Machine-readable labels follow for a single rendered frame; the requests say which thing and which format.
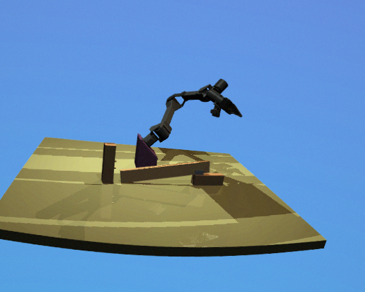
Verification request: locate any long brown wooden rail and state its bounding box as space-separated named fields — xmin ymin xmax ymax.
xmin=120 ymin=160 xmax=210 ymax=183

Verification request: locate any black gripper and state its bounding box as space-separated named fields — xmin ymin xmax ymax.
xmin=213 ymin=94 xmax=242 ymax=117

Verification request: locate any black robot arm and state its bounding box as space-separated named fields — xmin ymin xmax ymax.
xmin=142 ymin=79 xmax=228 ymax=149

